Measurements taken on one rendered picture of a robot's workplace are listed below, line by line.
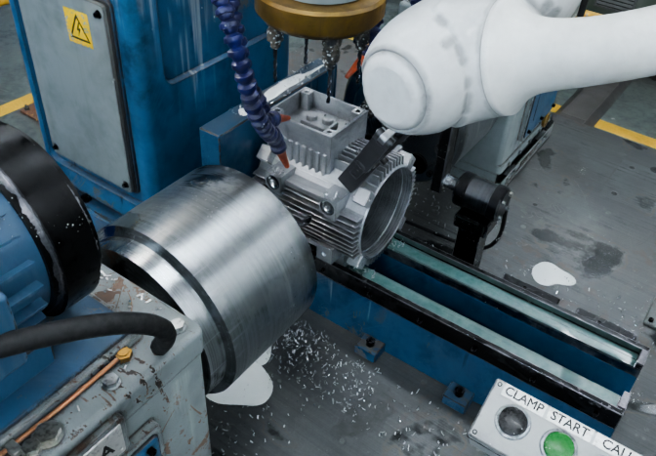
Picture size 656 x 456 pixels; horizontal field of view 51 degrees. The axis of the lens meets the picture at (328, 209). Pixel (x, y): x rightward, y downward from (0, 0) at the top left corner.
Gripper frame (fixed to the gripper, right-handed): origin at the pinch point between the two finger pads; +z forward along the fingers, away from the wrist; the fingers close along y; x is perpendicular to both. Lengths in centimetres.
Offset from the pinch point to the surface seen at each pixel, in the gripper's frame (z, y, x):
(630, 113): 96, -268, 56
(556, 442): -15.7, 21.8, 35.5
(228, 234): -1.9, 24.7, -3.7
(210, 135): 7.8, 9.1, -18.3
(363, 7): -16.9, -4.0, -14.4
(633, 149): 15, -89, 37
